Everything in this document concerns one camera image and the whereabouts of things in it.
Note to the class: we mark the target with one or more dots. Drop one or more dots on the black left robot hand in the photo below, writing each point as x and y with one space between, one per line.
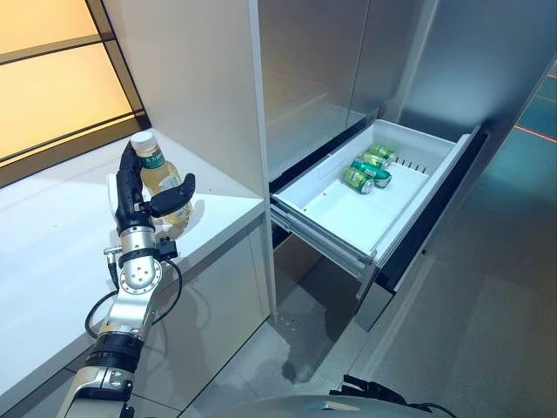
128 196

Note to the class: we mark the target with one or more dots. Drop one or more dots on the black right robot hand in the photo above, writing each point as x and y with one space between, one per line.
370 379

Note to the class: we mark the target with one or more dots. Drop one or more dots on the tea bottle with white cap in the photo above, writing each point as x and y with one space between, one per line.
159 174

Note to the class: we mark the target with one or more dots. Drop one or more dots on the white fridge drawer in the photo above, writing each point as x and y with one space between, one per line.
339 209

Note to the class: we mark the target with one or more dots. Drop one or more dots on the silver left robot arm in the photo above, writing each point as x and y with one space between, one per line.
130 300

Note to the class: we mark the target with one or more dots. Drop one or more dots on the steel lower fridge drawer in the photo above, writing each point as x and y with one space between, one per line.
313 283

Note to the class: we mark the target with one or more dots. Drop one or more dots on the stainless steel fridge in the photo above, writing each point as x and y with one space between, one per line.
304 78

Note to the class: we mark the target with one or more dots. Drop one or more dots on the grey robot torso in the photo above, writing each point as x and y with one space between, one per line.
326 402

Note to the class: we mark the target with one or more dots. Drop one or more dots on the white counter cabinet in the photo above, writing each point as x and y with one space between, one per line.
56 252

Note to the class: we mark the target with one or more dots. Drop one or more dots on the white tall cabinet panel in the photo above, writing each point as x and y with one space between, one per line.
196 87

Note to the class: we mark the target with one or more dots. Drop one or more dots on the orange backlit window panel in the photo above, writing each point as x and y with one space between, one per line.
52 74

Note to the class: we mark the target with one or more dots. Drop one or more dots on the teal green drink can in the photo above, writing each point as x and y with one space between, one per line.
374 173

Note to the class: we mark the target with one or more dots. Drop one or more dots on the brushed steel tall cabinet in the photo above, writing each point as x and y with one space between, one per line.
470 65

